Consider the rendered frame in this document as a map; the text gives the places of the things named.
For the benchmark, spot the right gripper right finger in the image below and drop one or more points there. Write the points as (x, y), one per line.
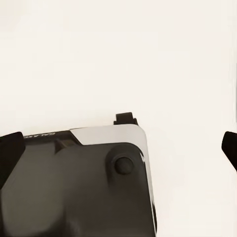
(229, 147)

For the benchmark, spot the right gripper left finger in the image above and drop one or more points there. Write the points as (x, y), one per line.
(12, 147)

